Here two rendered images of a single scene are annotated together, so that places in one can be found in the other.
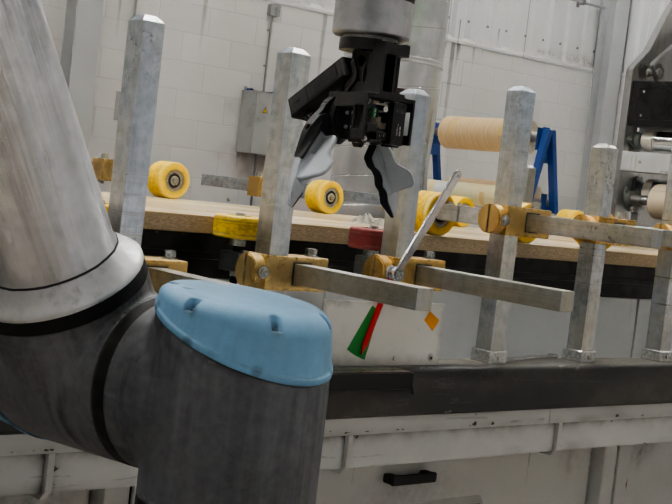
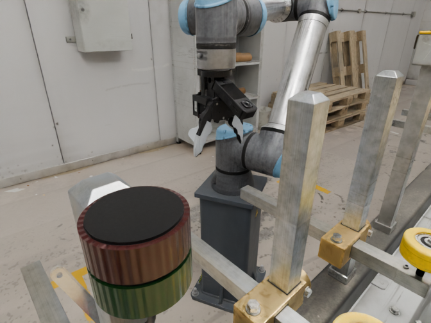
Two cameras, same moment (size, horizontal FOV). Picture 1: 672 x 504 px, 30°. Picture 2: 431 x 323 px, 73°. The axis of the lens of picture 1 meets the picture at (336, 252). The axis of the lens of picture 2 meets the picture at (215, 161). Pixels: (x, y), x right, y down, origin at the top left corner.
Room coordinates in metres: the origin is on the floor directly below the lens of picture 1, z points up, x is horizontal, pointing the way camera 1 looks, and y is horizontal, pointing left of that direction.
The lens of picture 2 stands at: (2.15, -0.02, 1.23)
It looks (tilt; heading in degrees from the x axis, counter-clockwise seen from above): 25 degrees down; 179
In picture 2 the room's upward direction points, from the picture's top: straight up
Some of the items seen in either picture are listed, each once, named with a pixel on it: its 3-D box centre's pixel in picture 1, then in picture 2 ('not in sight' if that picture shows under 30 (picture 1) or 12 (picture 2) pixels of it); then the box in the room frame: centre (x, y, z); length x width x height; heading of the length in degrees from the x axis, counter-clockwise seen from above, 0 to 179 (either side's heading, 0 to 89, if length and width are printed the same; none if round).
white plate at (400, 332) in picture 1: (383, 333); not in sight; (1.94, -0.09, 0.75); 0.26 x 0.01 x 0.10; 132
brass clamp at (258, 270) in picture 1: (281, 271); (274, 300); (1.83, 0.08, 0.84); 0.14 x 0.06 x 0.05; 132
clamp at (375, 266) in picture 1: (402, 272); not in sight; (1.99, -0.11, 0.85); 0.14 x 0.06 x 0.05; 132
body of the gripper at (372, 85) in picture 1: (368, 94); (213, 95); (1.44, -0.02, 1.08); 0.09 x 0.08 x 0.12; 37
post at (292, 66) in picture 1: (275, 214); (288, 253); (1.81, 0.09, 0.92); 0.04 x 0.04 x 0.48; 42
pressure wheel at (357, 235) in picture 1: (370, 260); not in sight; (2.08, -0.06, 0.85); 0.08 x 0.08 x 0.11
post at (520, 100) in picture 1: (504, 226); not in sight; (2.14, -0.28, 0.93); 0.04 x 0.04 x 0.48; 42
